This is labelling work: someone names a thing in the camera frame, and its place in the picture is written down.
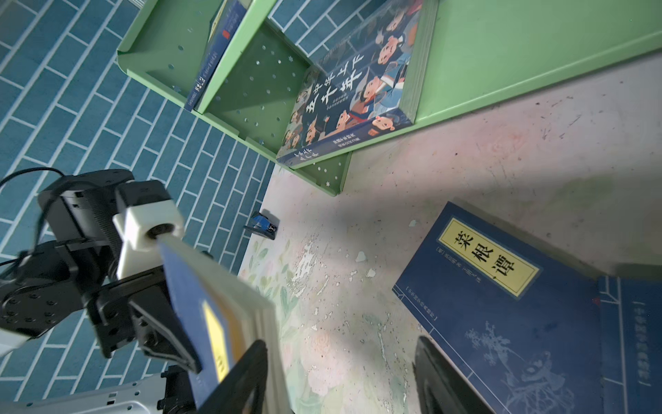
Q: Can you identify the green wooden shelf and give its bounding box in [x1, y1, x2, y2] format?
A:
[117, 1, 661, 196]

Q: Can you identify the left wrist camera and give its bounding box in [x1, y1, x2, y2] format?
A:
[112, 180, 184, 279]

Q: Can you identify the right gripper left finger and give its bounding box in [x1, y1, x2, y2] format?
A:
[198, 340, 268, 414]

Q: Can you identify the small middle blue book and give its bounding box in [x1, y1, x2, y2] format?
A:
[393, 203, 603, 413]

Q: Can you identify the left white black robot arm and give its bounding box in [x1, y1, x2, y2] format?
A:
[1, 169, 199, 413]

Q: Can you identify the blue book yellow label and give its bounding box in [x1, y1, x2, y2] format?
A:
[184, 0, 252, 112]
[158, 235, 292, 413]

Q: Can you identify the black blue stapler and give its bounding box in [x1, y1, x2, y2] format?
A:
[243, 211, 279, 240]

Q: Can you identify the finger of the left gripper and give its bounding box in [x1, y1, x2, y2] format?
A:
[129, 297, 202, 374]

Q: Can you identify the illustrated cartoon cover book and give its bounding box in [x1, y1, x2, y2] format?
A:
[277, 0, 440, 167]

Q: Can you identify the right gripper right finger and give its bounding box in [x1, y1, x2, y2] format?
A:
[413, 336, 493, 414]

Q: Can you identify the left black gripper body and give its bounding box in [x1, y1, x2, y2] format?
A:
[1, 169, 171, 356]

